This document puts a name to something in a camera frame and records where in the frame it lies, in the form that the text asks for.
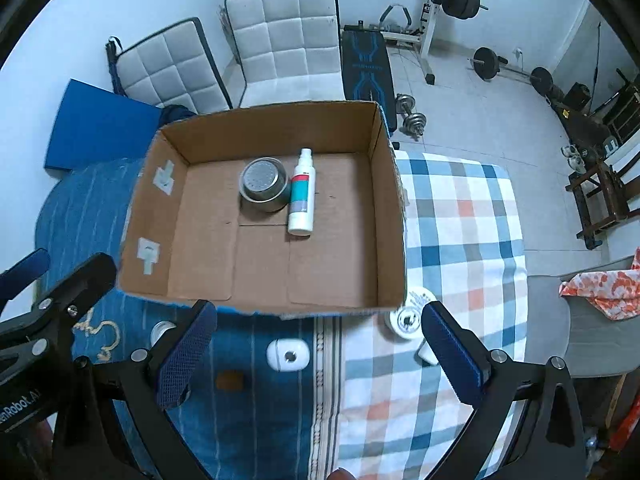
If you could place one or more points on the dark exercise equipment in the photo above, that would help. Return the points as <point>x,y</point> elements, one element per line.
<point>580,125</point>

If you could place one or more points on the small white jar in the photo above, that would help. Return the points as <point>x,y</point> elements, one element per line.
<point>406,321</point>

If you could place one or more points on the thin black pole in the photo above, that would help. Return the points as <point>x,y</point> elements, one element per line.
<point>597,60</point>

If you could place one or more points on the blue foam mat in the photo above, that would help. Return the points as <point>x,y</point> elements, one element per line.
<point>100,125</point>

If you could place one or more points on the white plastic object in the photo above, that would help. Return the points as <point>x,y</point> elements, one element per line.
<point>427,354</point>

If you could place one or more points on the grey chair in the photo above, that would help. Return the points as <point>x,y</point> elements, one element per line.
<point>595,340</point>

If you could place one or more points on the silver metal tin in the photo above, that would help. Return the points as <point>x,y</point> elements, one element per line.
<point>264,185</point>

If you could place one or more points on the orange floral cloth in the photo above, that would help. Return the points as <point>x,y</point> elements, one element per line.
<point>605,290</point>

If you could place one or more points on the black and blue weight bench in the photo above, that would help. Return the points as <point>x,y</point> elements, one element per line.
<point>366,70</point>

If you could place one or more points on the small white quilted chair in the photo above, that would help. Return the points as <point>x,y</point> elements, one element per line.
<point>165,70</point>

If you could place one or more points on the small brown ball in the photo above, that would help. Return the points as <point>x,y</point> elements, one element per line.
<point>230,381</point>

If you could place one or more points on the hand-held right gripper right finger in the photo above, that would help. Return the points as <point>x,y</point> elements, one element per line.
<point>452,355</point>

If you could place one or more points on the metal dumbbell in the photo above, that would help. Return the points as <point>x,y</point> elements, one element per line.
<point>414,124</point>
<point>406,103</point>

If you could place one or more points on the dark wooden chair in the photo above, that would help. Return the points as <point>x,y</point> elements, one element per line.
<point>607,190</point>

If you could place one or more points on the white shoe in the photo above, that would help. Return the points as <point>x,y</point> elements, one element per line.
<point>577,161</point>
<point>567,151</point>

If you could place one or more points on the blue striped blanket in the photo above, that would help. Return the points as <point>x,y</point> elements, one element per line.
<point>260,410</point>

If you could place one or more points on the white rounded plastic case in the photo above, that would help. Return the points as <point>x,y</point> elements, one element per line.
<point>287,355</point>

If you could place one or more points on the white barbell rack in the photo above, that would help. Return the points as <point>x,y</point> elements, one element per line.
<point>430,35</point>

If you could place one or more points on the short barbell with black plates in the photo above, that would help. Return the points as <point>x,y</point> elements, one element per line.
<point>485,62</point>

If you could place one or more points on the large white quilted chair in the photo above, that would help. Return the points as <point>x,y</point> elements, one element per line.
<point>285,40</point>

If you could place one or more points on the silver lidded round tin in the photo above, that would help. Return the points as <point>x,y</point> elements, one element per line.
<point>161,332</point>

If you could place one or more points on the white spray bottle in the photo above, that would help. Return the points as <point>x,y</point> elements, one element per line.
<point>302,195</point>

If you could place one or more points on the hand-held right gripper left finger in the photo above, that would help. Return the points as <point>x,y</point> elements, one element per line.
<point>182,360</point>

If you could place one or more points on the black box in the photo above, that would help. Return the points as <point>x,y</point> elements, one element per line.
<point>577,96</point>

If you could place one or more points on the cardboard box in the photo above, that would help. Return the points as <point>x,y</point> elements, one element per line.
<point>260,260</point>

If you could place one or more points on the plaid blanket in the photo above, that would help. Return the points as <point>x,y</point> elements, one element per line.
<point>450,240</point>

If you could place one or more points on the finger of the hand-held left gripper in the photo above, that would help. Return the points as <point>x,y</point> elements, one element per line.
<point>85,280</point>
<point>27,266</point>

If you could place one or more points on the dark blue cloth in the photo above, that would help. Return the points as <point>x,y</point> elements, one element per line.
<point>177,111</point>

